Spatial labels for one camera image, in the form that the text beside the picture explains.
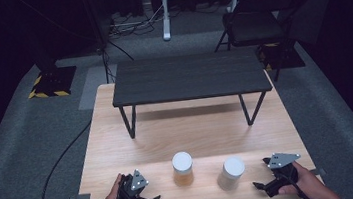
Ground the jar with pale powder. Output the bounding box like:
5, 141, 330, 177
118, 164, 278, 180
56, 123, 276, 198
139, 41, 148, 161
213, 154, 249, 192

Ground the bundle of floor cables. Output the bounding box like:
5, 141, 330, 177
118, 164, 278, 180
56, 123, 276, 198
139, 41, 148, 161
106, 3, 169, 40

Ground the right hand-held gripper cable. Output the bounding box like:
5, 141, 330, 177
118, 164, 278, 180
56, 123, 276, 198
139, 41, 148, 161
274, 166, 319, 199

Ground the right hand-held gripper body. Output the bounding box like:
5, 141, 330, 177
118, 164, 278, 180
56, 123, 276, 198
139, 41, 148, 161
266, 150, 305, 187

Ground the black floor cable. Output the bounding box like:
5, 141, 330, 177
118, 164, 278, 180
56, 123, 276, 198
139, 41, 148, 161
31, 120, 101, 199

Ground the jar with orange powder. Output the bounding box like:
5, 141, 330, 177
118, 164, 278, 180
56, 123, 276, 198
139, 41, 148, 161
170, 150, 196, 188

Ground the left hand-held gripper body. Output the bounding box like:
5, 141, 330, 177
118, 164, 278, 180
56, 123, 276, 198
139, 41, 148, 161
115, 167, 152, 199

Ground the black stand pole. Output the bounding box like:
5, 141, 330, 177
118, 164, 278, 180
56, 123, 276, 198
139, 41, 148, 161
80, 0, 117, 54

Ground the person's right hand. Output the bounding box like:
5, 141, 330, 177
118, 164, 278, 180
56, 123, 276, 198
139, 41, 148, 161
274, 157, 341, 199

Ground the black folding chair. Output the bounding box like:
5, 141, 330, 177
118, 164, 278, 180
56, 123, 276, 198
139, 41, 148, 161
208, 0, 319, 90

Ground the dark shelf with metal legs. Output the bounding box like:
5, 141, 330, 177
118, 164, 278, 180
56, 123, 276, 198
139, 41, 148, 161
107, 45, 278, 142

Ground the grey floor plate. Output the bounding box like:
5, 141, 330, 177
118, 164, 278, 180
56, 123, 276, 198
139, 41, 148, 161
73, 63, 123, 112

